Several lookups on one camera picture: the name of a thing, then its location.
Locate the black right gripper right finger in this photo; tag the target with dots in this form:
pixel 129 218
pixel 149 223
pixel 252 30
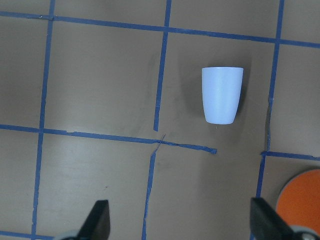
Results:
pixel 266 224

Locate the light blue plastic cup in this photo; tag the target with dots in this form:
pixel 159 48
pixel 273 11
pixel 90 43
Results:
pixel 221 90

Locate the orange cylindrical can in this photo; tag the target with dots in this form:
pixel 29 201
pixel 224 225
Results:
pixel 298 203

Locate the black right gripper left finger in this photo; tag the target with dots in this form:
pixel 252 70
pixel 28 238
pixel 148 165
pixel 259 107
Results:
pixel 97 225

